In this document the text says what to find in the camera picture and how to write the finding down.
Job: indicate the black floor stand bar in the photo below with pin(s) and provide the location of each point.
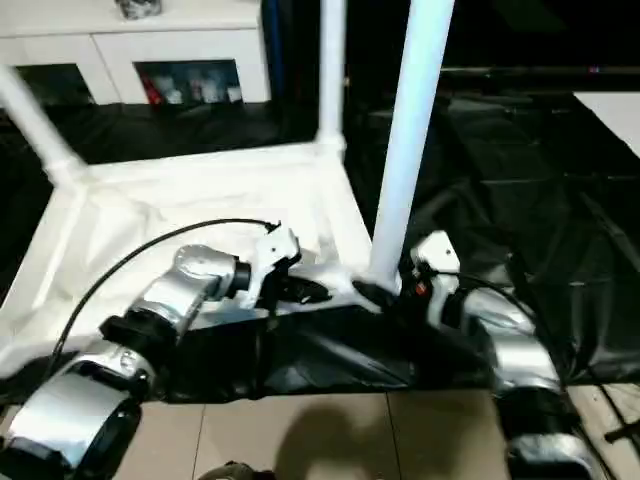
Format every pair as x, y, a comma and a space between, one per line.
622, 432

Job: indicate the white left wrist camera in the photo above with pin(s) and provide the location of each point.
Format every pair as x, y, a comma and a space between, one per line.
275, 255

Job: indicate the white plastic table top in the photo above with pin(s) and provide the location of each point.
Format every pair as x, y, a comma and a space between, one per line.
130, 210

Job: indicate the red bottle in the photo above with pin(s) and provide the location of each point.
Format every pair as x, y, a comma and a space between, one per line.
152, 90

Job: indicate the small grey cabinet ornament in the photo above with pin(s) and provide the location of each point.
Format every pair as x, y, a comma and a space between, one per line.
140, 7

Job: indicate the white glass-door cabinet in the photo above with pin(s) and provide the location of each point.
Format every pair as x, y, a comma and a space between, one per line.
120, 45

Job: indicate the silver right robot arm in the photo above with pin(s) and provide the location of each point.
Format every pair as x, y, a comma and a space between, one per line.
510, 345

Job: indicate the black flat screen television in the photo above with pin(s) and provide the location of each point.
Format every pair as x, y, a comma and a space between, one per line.
540, 35

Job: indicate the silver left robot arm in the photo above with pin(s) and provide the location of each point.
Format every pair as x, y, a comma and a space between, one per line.
160, 300

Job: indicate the dark robot torso part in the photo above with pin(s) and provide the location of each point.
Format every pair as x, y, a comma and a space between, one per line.
236, 472

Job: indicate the small tan box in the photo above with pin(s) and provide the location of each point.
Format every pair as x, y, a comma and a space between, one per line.
347, 82

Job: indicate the black plastic mat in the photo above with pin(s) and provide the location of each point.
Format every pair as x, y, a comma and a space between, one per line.
540, 220

